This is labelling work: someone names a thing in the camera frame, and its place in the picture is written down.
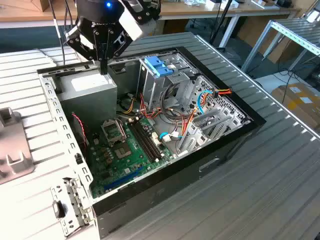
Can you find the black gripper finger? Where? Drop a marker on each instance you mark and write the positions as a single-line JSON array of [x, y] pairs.
[[111, 51], [97, 47]]

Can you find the silver disk bay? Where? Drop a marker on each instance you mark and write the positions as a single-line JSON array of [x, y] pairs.
[[197, 140]]

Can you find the blue plastic bay latch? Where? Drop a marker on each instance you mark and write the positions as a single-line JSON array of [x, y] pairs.
[[156, 66]]

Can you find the brown cardboard box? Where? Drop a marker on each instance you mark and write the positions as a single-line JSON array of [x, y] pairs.
[[43, 5]]

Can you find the grey power supply unit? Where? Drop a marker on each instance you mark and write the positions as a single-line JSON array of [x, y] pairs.
[[87, 105]]

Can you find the silver drive cage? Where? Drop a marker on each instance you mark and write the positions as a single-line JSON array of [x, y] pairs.
[[155, 92]]

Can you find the wooden desk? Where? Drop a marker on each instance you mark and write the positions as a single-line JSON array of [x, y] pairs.
[[190, 11]]

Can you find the black RAM slot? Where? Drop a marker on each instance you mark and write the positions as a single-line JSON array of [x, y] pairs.
[[142, 142], [149, 140]]

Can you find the white motherboard connector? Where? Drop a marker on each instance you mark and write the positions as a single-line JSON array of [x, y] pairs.
[[155, 139]]

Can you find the CPU socket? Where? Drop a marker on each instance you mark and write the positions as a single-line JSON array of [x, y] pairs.
[[122, 151]]

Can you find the green motherboard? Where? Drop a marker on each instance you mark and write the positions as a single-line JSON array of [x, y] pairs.
[[140, 162]]

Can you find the grey parts rack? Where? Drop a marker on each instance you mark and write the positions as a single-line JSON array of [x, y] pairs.
[[12, 140]]

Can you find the blue expansion slot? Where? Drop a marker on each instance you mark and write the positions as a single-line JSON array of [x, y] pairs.
[[122, 179]]

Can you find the brown cardboard sheet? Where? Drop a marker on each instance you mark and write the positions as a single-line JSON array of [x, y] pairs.
[[250, 30]]

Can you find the black open PC case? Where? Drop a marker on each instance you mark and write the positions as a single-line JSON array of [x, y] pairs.
[[175, 190]]

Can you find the labelled cardboard box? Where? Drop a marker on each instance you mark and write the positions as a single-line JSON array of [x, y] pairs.
[[300, 107]]

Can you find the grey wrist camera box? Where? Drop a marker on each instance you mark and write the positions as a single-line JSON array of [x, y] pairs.
[[132, 25]]

